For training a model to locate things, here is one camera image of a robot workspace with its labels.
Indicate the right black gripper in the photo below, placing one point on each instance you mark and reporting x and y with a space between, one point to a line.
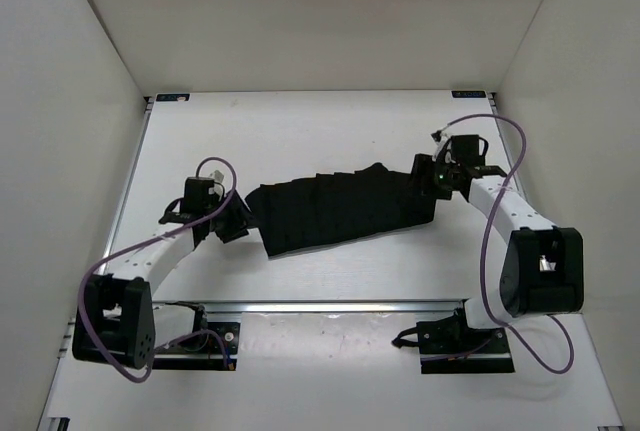
423 168

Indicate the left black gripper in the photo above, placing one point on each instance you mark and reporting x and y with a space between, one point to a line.
242 218

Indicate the black skirt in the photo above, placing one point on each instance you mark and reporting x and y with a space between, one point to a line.
329 209

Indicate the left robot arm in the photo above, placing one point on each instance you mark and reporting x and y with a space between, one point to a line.
117 321

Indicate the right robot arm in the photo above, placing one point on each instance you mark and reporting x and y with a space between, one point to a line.
543 269

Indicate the right blue table sticker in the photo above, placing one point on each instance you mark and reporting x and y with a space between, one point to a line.
468 94

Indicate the blue table sticker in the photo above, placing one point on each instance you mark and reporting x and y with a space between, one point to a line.
468 94
172 97

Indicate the left blue table sticker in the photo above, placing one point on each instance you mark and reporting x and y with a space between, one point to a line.
172 97

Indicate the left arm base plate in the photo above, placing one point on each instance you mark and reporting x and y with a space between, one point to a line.
191 337

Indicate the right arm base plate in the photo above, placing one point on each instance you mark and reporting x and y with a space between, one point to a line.
448 346

